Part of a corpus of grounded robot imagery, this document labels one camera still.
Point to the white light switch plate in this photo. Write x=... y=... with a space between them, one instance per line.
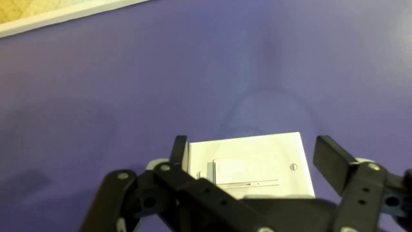
x=257 y=150

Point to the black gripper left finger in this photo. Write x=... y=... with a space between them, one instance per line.
x=142 y=202

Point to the white wall corner trim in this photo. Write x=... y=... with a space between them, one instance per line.
x=55 y=16

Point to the white rocker switch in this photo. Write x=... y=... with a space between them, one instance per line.
x=245 y=172

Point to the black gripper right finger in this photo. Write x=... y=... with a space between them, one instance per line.
x=368 y=198

